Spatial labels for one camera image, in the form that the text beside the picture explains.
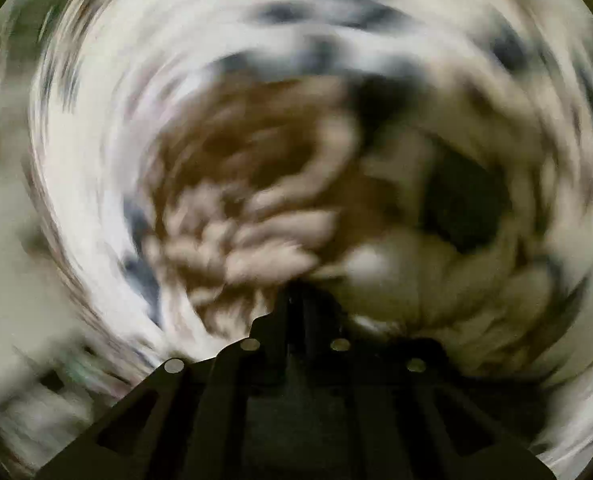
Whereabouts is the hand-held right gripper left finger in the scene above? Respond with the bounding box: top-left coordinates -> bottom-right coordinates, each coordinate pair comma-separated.
35,284 -> 298,480

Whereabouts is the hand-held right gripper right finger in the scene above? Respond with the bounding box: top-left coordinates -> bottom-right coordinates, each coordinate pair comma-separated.
298,284 -> 558,480

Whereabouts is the floral printed blanket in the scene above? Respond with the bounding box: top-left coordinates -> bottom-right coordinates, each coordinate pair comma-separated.
0,0 -> 593,471

